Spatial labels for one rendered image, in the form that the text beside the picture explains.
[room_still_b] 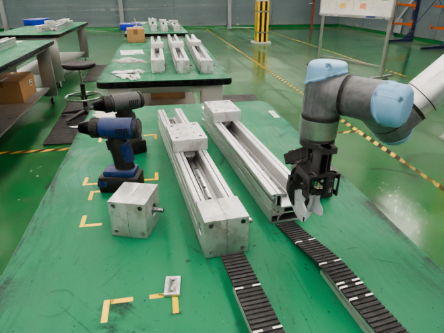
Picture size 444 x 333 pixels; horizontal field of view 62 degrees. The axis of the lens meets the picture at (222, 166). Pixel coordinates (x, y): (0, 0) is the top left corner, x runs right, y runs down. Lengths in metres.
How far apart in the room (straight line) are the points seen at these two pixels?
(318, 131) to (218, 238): 0.31
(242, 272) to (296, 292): 0.11
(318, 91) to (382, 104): 0.12
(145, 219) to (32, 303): 0.28
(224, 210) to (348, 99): 0.35
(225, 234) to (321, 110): 0.33
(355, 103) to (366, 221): 0.42
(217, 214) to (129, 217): 0.21
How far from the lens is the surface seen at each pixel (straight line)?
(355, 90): 0.69
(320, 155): 0.74
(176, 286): 0.77
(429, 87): 0.81
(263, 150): 1.16
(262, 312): 0.69
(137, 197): 0.90
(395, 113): 0.67
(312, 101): 0.73
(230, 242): 0.83
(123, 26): 6.25
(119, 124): 1.04
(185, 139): 1.14
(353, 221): 1.02
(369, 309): 0.73
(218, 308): 0.73
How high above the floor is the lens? 1.31
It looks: 25 degrees down
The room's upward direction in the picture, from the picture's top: straight up
